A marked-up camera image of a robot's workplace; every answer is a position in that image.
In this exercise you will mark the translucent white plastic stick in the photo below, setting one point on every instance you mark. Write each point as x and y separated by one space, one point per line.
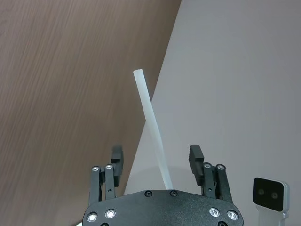
150 117

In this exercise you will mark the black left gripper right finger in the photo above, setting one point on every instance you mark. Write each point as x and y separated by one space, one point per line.
211 181

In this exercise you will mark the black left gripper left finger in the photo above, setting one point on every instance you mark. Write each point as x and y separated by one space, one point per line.
108 181

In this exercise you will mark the brown wood-grain panel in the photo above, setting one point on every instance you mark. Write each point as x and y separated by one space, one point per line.
65 94

